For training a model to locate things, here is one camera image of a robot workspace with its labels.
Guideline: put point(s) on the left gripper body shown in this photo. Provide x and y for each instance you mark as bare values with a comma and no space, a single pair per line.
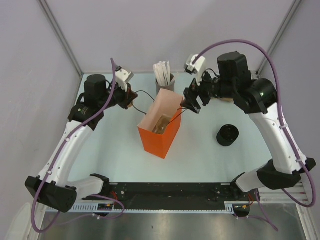
121,96

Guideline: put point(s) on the brown pulp cup carrier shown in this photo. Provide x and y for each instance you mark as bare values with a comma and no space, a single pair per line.
162,124

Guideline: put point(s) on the white slotted cable duct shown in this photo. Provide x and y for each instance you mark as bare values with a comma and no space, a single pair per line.
85,207

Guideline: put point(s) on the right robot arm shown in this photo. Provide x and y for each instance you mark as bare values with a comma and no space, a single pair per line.
258,99

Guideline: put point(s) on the white wrapped stirrers bundle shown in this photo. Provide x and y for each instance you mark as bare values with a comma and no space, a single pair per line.
162,71

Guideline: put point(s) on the orange paper bag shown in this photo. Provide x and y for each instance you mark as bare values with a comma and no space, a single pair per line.
166,102

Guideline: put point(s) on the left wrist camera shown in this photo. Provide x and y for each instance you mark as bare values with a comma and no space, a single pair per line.
123,76

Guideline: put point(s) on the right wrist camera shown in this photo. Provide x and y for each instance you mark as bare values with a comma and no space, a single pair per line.
196,68

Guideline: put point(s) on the aluminium frame rail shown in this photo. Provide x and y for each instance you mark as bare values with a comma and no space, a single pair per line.
268,196

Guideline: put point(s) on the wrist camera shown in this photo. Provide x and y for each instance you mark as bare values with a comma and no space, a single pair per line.
196,68
123,76

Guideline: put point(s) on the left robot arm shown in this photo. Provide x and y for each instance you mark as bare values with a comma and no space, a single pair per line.
51,187

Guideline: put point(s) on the grey stirrer holder cup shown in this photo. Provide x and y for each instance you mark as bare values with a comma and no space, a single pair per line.
170,87

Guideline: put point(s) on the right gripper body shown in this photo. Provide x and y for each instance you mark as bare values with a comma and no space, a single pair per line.
204,91

